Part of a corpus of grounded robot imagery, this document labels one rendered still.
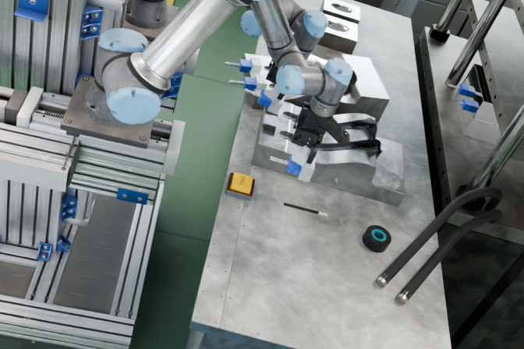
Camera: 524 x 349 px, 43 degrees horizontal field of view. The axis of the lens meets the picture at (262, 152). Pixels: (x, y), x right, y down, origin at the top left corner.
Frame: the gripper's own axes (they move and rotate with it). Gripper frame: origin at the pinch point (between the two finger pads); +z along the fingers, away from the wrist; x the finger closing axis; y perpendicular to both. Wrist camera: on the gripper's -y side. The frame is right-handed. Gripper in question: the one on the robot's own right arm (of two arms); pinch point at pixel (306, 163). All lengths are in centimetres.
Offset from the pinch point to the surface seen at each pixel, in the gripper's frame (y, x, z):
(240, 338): 8, 52, 17
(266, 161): 9.9, -10.0, 12.1
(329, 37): -7, -96, 10
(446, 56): -66, -124, 16
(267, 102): 14.3, -26.8, 1.8
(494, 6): -64, -97, -24
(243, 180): 15.9, 2.2, 11.3
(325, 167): -8.2, -10.0, 7.3
